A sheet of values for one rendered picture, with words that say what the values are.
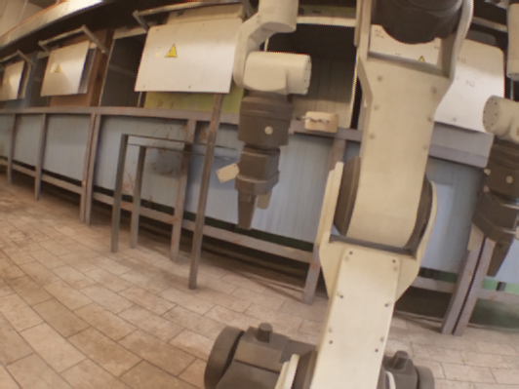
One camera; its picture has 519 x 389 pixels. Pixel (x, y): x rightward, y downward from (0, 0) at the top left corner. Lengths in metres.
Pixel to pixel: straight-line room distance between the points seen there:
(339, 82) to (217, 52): 0.89
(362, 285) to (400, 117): 0.27
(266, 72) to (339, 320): 0.40
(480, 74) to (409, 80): 0.93
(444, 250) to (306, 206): 0.70
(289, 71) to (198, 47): 1.14
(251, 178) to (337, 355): 0.31
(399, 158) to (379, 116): 0.07
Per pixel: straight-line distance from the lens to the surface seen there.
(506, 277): 1.65
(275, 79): 0.47
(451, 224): 1.46
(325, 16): 1.53
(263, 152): 0.48
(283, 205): 1.44
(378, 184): 0.47
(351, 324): 0.49
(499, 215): 0.54
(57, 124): 2.78
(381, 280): 0.50
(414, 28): 0.48
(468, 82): 1.35
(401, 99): 0.47
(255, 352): 0.74
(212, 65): 1.48
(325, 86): 2.04
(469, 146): 1.42
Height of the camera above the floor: 0.64
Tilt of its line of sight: 7 degrees down
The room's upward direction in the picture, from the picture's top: 10 degrees clockwise
